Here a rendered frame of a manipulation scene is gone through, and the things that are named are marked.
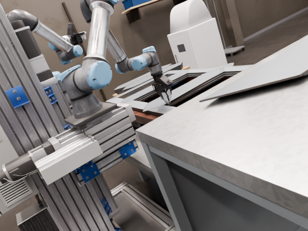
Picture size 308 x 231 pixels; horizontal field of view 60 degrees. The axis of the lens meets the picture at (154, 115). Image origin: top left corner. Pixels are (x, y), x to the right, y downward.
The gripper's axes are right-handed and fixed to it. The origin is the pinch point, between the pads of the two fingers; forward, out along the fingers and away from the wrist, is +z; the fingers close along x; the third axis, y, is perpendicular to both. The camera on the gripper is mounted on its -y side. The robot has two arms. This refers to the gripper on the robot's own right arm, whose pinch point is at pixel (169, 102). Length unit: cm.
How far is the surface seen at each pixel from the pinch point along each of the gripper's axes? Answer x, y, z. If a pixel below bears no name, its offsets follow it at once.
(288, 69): 9, -91, -21
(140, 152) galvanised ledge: 30.7, -3.0, 17.9
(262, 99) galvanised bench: 24, -93, -19
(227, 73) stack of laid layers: -52, 1, 2
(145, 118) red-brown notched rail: 16.4, 5.0, 3.8
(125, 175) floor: 18, 112, 86
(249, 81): 18, -84, -21
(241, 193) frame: 50, -107, -13
